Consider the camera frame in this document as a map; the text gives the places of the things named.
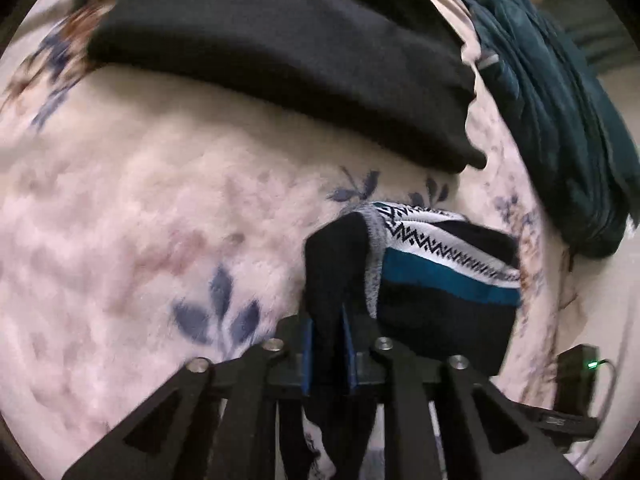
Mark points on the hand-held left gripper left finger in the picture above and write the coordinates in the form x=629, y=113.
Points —
x=306, y=355

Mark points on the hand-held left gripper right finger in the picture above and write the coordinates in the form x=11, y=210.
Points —
x=350, y=360

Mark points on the striped knit sweater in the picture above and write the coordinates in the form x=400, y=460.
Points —
x=440, y=310

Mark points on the floral bed blanket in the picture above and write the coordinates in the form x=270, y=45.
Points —
x=125, y=210

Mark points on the teal plush blanket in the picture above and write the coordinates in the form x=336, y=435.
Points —
x=550, y=110

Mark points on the black folded garment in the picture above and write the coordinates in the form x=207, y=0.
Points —
x=300, y=60

